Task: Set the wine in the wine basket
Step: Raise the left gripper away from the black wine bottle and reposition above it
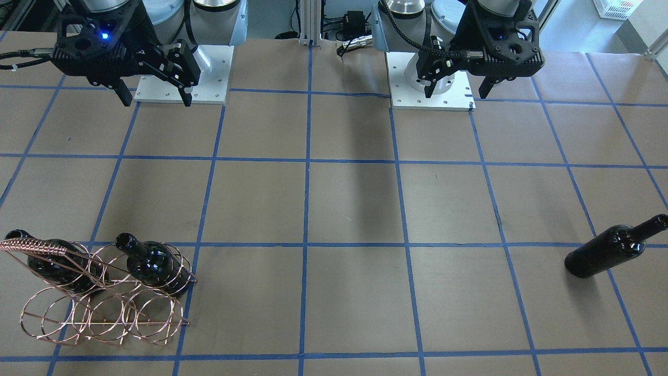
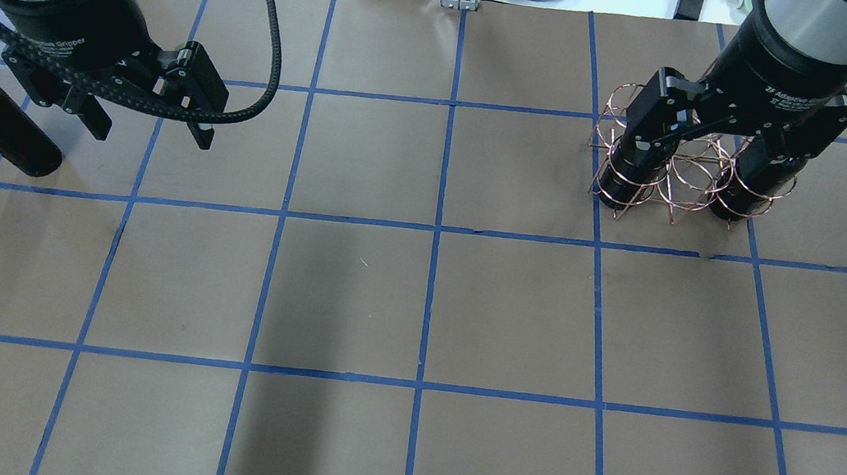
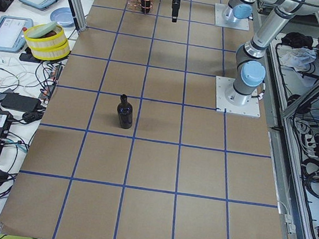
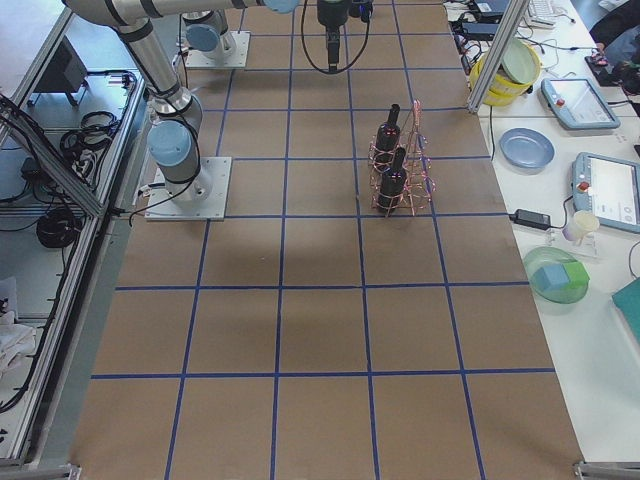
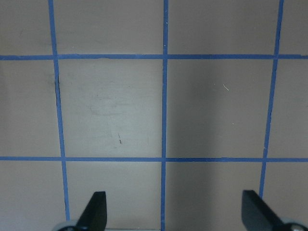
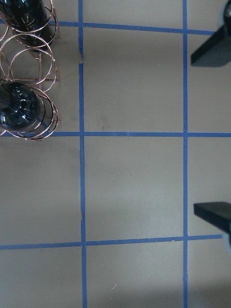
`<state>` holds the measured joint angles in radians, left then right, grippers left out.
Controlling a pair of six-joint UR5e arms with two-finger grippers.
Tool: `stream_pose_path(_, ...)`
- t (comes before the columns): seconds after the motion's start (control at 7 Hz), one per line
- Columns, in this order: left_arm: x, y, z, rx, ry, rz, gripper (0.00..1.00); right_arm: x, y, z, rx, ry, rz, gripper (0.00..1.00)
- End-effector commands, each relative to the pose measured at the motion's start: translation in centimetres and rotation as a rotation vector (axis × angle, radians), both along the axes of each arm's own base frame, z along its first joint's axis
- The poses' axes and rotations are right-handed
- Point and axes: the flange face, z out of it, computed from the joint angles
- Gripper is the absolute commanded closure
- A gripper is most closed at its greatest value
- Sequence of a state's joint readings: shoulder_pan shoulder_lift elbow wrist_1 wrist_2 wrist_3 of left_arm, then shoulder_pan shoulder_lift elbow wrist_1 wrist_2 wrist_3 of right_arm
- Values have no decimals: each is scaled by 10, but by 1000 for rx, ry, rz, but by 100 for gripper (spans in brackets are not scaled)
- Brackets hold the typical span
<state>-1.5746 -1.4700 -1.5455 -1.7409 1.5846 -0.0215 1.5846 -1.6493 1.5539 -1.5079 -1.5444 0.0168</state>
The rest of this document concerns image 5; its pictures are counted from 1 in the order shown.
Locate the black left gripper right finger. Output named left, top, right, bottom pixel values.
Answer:
left=241, top=190, right=285, bottom=231

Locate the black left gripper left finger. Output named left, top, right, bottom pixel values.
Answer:
left=76, top=192, right=107, bottom=231

